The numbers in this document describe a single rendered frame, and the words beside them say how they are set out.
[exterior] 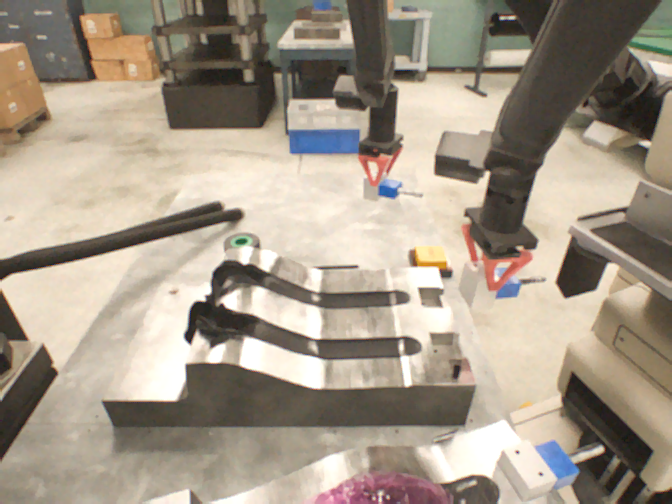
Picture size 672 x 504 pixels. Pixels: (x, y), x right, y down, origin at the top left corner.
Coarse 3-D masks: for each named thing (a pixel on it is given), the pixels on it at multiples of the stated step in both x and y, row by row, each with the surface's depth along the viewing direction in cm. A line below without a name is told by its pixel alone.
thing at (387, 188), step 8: (384, 176) 97; (368, 184) 96; (384, 184) 95; (392, 184) 95; (400, 184) 95; (368, 192) 97; (376, 192) 96; (384, 192) 95; (392, 192) 94; (400, 192) 95; (408, 192) 94; (416, 192) 93; (376, 200) 97
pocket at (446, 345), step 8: (432, 336) 64; (440, 336) 64; (448, 336) 64; (456, 336) 64; (432, 344) 65; (440, 344) 65; (448, 344) 65; (456, 344) 64; (440, 352) 64; (448, 352) 64; (456, 352) 63
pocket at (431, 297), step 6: (420, 288) 73; (426, 288) 73; (432, 288) 73; (438, 288) 73; (420, 294) 74; (426, 294) 74; (432, 294) 74; (438, 294) 74; (426, 300) 74; (432, 300) 74; (438, 300) 74; (444, 300) 72; (426, 306) 73; (432, 306) 73; (438, 306) 73; (444, 306) 71
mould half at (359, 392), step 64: (256, 256) 73; (320, 320) 67; (384, 320) 66; (448, 320) 66; (128, 384) 59; (192, 384) 55; (256, 384) 55; (320, 384) 56; (384, 384) 56; (448, 384) 56
